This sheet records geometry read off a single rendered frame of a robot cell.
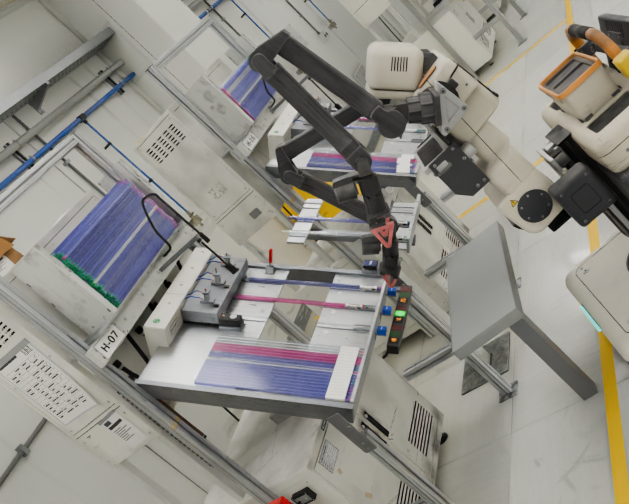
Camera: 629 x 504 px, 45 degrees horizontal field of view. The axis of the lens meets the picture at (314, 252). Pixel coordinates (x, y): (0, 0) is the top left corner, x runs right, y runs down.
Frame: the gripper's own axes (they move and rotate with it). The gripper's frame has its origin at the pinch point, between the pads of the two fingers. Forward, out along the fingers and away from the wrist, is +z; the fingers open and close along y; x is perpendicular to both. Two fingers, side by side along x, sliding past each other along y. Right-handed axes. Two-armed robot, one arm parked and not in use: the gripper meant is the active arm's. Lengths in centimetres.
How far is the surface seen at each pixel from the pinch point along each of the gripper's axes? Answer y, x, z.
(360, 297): 4.8, -10.3, 3.0
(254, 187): -86, -81, 13
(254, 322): 24, -44, 3
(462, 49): -440, -9, 66
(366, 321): 17.8, -5.6, 2.9
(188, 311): 28, -66, -2
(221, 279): 9, -61, -2
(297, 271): -7.9, -37.1, 3.3
